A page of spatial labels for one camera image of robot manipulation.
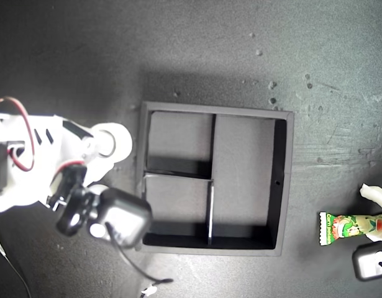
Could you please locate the green printed snack bar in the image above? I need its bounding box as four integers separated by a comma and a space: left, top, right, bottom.
318, 211, 382, 246

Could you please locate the white cable tag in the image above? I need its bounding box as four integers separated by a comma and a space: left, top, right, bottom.
140, 285, 159, 297

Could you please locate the black tray with wells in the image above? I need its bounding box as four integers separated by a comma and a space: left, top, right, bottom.
140, 101, 294, 258

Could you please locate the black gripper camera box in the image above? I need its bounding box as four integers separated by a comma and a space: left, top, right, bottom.
86, 187, 153, 249
352, 242, 382, 282

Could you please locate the black camera cable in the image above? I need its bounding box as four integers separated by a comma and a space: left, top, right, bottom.
105, 222, 175, 285

